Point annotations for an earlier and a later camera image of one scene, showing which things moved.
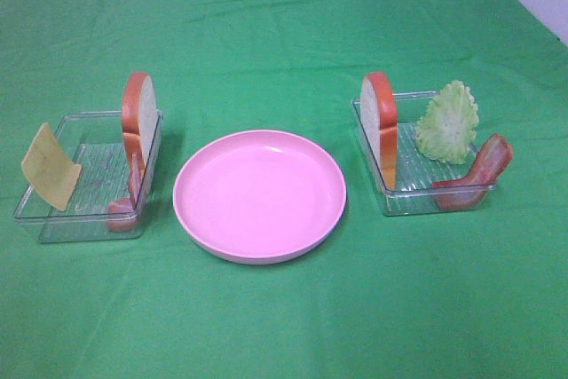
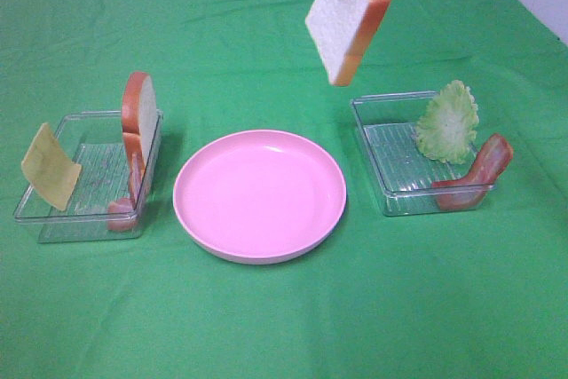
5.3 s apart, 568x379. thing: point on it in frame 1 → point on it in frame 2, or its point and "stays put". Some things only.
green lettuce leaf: x=446 y=130 stays put
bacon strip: x=122 y=212 stays put
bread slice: x=379 y=114 → x=344 y=27
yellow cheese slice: x=49 y=169 stays put
